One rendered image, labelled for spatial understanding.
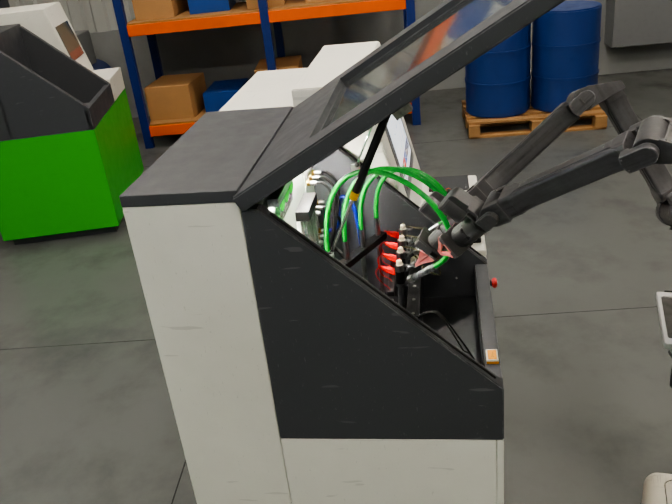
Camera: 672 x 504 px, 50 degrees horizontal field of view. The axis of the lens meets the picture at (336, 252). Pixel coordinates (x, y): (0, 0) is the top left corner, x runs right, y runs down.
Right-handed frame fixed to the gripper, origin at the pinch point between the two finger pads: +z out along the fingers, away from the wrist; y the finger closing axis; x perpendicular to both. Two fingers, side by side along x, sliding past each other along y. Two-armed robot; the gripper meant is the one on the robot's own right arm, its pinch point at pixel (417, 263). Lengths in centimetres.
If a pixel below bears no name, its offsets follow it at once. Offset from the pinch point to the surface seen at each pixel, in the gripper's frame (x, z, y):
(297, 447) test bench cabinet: 44, 40, -3
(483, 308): -6.2, 2.8, -24.2
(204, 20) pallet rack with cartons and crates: -426, 228, 233
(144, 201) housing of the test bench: 46, 1, 63
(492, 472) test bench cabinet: 33, 15, -47
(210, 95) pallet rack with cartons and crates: -435, 297, 199
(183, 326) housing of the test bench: 47, 25, 40
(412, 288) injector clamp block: -8.7, 14.6, -5.5
